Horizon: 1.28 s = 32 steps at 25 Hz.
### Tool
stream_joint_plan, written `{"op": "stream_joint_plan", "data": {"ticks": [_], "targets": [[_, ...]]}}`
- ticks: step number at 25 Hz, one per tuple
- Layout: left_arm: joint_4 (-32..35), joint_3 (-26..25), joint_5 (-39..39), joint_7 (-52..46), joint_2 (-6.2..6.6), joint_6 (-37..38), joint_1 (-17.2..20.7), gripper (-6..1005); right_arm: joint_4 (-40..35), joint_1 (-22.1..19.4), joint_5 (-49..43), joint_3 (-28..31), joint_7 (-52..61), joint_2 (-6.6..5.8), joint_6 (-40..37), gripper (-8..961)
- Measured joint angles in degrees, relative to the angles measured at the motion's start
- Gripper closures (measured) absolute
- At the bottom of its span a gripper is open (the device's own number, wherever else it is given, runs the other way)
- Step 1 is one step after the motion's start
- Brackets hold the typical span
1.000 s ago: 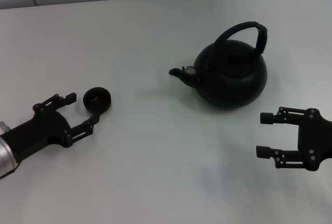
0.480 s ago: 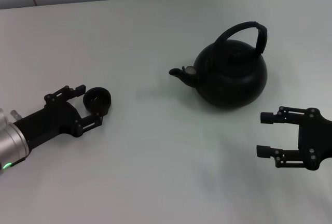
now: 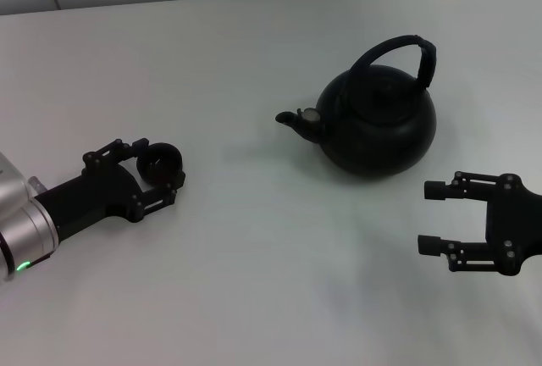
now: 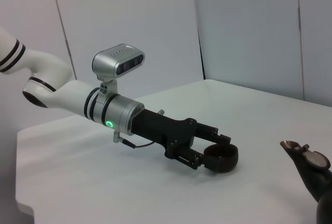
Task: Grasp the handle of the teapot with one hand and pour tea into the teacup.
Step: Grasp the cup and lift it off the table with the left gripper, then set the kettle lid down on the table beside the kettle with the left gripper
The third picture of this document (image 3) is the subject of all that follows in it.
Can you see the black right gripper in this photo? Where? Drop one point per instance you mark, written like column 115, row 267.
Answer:
column 516, row 222

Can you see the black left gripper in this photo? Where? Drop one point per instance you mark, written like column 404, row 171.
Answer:
column 93, row 196

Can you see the small black teacup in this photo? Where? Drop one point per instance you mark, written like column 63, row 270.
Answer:
column 163, row 156

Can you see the black round teapot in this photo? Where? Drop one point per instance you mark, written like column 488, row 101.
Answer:
column 381, row 137

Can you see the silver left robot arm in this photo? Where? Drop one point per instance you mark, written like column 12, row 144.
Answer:
column 25, row 226

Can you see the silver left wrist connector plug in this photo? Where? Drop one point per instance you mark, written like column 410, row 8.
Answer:
column 36, row 183

